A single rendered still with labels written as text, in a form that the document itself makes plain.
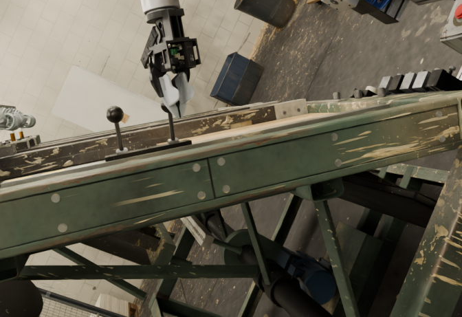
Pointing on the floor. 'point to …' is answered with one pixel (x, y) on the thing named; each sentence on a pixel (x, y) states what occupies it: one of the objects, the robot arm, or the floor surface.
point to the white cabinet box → (102, 102)
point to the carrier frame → (353, 252)
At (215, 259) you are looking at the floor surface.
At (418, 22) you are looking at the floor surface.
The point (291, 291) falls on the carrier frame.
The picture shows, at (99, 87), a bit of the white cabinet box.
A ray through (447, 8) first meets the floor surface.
